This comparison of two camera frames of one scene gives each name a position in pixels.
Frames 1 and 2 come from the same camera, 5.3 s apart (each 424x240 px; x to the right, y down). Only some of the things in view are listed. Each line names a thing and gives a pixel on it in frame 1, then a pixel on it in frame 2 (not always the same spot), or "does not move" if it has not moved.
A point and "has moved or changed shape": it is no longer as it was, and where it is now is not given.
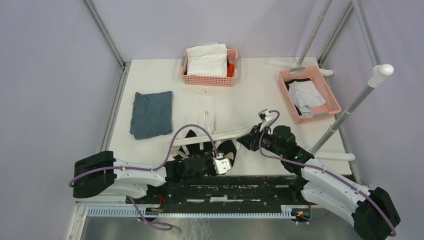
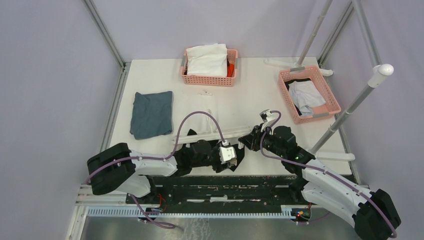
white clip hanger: x=219 y=135 does not move
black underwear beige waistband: x=227 y=148 has moved or changed shape
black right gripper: x=250 y=141 does not move
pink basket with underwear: x=306 y=94 does not move
